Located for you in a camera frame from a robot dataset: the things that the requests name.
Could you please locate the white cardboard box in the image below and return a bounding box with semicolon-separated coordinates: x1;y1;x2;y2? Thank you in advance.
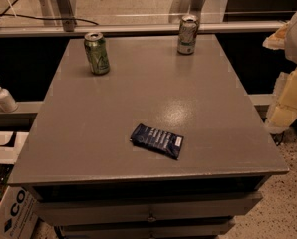
0;186;38;239

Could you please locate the grey drawer cabinet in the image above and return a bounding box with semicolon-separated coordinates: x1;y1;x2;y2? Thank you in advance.
9;35;288;239

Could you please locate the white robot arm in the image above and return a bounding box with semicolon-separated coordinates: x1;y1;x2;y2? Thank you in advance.
263;12;297;134

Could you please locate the white pump bottle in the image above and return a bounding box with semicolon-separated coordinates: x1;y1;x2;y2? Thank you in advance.
0;86;18;113

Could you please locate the metal frame post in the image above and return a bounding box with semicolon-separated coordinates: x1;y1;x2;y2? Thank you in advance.
56;0;77;32

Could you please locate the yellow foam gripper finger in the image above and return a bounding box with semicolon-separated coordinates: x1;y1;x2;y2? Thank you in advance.
263;23;289;50
265;67;297;134

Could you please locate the dark blue rxbar wrapper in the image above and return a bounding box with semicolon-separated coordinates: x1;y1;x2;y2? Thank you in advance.
130;123;184;160

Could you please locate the black cable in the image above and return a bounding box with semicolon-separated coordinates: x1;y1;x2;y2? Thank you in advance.
0;0;100;27

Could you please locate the white green 7up can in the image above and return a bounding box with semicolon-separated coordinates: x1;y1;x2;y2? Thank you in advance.
177;14;199;55

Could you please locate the green soda can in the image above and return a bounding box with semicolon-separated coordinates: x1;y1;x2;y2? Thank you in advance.
84;32;110;75

